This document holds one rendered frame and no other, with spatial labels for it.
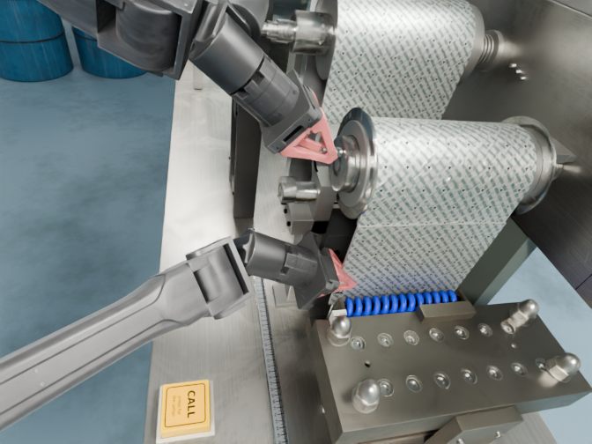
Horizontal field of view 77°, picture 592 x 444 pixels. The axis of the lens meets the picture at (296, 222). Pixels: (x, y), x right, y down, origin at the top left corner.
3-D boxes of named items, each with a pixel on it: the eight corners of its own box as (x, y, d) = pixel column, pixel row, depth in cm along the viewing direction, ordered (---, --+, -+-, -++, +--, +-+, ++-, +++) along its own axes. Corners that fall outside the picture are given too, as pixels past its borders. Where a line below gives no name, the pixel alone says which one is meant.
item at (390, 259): (328, 302, 63) (357, 225, 50) (450, 292, 68) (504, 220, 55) (329, 305, 62) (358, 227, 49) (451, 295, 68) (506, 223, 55)
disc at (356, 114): (326, 164, 60) (353, 83, 49) (329, 164, 60) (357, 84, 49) (348, 240, 52) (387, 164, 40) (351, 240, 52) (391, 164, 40)
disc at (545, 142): (462, 166, 66) (516, 94, 55) (465, 166, 66) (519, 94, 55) (502, 234, 58) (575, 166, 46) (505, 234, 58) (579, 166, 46)
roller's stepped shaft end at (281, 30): (254, 35, 62) (255, 14, 59) (289, 38, 63) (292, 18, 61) (255, 41, 59) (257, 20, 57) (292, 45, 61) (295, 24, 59)
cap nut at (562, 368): (540, 360, 58) (558, 346, 55) (558, 358, 59) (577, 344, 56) (555, 384, 55) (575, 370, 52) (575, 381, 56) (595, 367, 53)
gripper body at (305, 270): (308, 313, 53) (265, 303, 49) (295, 258, 60) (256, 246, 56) (337, 288, 50) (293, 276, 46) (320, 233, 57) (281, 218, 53)
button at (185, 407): (164, 390, 59) (162, 383, 57) (209, 385, 61) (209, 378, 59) (160, 439, 54) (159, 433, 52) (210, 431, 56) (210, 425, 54)
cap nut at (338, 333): (323, 325, 57) (329, 309, 54) (345, 323, 58) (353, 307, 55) (329, 348, 54) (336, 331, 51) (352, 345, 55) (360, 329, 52)
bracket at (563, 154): (518, 144, 57) (525, 132, 56) (549, 144, 58) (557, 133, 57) (539, 163, 53) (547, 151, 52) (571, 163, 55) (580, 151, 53)
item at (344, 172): (324, 165, 55) (337, 123, 49) (336, 165, 55) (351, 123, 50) (336, 203, 50) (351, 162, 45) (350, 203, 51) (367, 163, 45)
